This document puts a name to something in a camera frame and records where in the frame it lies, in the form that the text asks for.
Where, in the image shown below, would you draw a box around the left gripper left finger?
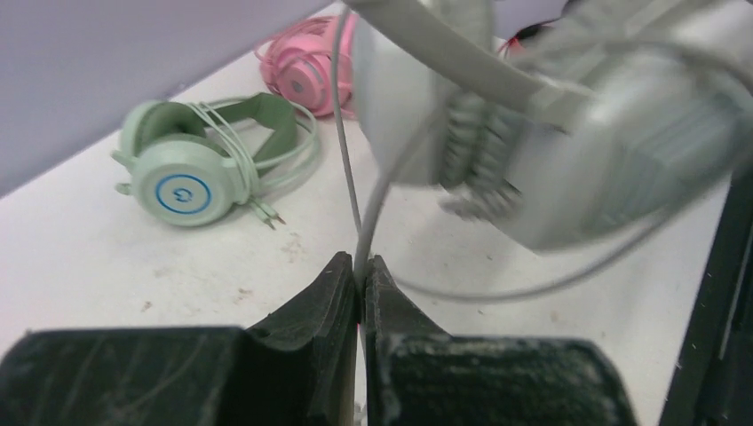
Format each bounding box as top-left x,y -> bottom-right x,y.
1,252 -> 357,425

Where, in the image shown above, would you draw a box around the red and black headphones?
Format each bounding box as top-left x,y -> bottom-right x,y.
496,19 -> 558,58

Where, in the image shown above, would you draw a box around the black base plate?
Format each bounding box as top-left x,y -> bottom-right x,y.
659,172 -> 752,425

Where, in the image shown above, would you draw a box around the white gaming headset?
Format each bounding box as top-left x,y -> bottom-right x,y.
344,1 -> 752,303

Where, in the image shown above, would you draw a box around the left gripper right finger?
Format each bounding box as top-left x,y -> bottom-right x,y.
363,256 -> 637,425

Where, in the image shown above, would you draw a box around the mint green headphones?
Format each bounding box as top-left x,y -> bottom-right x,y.
111,92 -> 321,227

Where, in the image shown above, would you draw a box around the pink cat-ear headphones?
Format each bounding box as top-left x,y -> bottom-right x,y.
255,13 -> 358,118

